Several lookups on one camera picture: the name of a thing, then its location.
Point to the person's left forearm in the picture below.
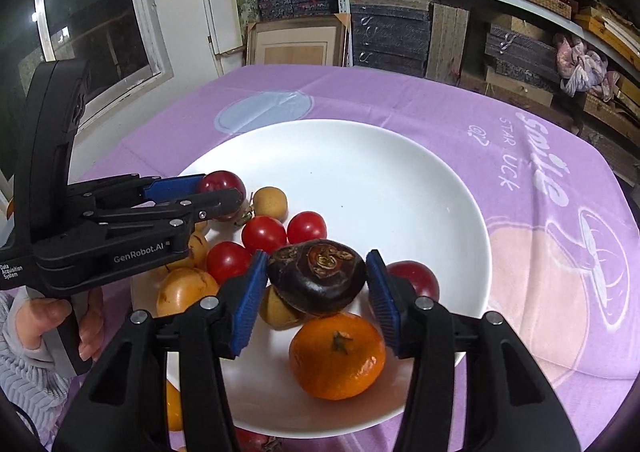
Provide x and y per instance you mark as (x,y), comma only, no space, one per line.
(25,377)

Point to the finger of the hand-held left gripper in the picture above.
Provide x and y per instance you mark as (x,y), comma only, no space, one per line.
(170,187)
(215,204)

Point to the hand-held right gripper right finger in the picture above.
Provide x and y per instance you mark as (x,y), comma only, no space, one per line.
(382,304)

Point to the upright wooden plank box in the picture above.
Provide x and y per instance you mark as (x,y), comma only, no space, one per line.
(447,42)

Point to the yellow spotted fruit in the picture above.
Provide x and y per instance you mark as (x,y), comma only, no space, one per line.
(185,289)
(197,247)

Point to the wooden picture frame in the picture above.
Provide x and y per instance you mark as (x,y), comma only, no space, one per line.
(295,44)

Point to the person's left hand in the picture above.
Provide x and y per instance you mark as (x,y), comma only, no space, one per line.
(42,319)

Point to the stack of dark patterned boxes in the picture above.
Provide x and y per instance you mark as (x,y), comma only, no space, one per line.
(390,32)
(520,52)

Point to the purple printed tablecloth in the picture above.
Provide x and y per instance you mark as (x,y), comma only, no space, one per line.
(450,132)

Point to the dark brown water chestnut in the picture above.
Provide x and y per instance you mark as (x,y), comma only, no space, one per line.
(315,277)

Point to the white plate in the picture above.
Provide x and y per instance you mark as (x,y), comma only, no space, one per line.
(375,182)

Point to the window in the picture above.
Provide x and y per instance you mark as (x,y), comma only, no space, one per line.
(90,17)

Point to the tan round fruit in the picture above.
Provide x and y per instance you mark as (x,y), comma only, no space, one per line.
(277,312)
(270,203)

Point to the crumpled pink cloth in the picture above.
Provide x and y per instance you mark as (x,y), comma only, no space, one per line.
(582,64)

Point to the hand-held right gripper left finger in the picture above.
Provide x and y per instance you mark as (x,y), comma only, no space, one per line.
(247,302)

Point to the white door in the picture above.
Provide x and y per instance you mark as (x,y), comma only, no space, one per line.
(215,7)

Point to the orange mandarin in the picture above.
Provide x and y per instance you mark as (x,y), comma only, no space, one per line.
(174,407)
(335,362)

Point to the dark red cherry tomato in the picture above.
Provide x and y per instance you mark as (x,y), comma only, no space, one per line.
(417,279)

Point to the dark red fruit with stem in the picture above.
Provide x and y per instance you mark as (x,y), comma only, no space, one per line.
(252,441)

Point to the dark red plum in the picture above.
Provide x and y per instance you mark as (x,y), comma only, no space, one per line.
(222,180)

